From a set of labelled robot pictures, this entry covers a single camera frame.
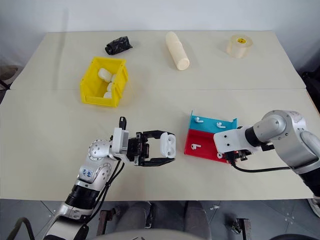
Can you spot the blue plastic tray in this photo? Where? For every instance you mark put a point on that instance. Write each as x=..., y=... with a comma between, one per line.
x=210, y=123

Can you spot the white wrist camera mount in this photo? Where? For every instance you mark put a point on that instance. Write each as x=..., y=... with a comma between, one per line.
x=121, y=143
x=227, y=140

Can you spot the yellow plastic bin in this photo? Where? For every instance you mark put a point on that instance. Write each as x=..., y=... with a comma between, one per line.
x=91, y=77

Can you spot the white earbud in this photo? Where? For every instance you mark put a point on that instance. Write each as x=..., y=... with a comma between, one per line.
x=220, y=124
x=195, y=146
x=198, y=120
x=219, y=155

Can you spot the clear tape roll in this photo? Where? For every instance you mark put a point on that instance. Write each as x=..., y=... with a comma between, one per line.
x=240, y=47

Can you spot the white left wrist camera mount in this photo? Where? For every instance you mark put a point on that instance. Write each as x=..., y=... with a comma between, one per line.
x=121, y=143

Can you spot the white shoe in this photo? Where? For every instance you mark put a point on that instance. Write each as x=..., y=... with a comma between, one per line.
x=315, y=205

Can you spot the white earbud case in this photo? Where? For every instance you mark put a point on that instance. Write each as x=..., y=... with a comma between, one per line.
x=114, y=78
x=104, y=74
x=110, y=87
x=108, y=95
x=165, y=150

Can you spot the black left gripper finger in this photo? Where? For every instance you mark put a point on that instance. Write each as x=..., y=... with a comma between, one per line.
x=156, y=132
x=157, y=162

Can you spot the rusty metal bracket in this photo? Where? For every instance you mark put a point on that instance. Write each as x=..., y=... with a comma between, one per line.
x=241, y=225
x=106, y=221

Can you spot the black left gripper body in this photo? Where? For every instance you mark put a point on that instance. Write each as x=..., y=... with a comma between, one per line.
x=136, y=151

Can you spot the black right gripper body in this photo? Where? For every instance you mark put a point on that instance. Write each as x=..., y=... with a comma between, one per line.
x=236, y=156

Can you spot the crumpled black plastic bag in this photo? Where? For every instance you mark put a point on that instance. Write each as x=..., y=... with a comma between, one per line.
x=118, y=45

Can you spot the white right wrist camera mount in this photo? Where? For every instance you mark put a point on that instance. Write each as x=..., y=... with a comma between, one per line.
x=227, y=140

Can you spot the cream cylindrical tube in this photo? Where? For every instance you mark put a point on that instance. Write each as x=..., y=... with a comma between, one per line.
x=177, y=51

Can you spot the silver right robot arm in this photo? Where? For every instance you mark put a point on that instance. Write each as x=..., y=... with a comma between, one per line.
x=282, y=127

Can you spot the red plastic tray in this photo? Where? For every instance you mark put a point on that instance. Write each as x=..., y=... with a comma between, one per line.
x=203, y=140

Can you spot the closed white earbud case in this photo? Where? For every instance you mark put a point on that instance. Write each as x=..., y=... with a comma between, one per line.
x=114, y=78
x=108, y=95
x=104, y=74
x=110, y=87

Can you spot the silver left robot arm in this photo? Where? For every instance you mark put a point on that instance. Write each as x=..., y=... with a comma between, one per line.
x=97, y=172

